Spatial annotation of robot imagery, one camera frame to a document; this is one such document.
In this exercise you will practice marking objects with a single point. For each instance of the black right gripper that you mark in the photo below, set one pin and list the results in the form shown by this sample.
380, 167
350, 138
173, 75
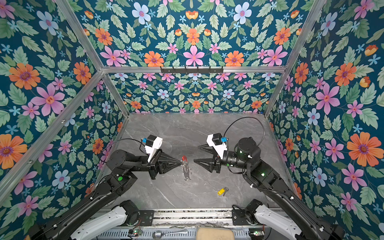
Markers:
212, 163

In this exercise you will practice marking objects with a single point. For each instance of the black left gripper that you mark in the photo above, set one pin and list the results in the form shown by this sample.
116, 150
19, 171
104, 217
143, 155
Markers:
165, 159

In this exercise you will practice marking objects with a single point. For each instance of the large keyring with red grip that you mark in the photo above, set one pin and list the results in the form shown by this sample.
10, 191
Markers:
186, 168

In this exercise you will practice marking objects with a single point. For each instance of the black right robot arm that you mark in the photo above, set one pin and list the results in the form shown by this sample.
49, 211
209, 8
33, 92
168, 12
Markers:
261, 176

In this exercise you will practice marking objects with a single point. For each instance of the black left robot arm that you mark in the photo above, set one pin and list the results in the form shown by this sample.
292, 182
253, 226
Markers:
75, 224

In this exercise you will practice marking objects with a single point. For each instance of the metal spoon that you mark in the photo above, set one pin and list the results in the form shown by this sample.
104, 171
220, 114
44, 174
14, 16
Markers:
159, 234

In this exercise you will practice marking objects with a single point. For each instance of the beige foam pad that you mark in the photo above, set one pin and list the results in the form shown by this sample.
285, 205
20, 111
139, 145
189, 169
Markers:
204, 233

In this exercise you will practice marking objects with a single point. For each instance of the aluminium horizontal back bar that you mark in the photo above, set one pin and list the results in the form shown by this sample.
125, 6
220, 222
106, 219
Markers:
142, 70

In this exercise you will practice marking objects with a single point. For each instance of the aluminium left diagonal bar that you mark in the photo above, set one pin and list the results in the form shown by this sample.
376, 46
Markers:
11, 179

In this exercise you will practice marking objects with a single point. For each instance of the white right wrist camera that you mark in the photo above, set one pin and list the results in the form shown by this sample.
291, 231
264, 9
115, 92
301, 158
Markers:
219, 143

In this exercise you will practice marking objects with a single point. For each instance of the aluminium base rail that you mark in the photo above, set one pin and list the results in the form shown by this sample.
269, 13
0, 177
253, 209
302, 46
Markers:
192, 216

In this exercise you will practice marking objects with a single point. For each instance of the black hook rail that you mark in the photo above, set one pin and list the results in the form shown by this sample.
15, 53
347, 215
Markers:
191, 70

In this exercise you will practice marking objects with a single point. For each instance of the aluminium frame post back right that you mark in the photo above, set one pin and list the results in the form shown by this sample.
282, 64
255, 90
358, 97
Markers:
314, 13

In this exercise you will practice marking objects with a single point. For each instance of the aluminium frame post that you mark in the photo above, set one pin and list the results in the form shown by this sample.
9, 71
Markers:
78, 30
314, 13

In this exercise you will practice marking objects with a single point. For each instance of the aluminium frame post back left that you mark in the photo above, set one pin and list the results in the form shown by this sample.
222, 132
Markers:
78, 30

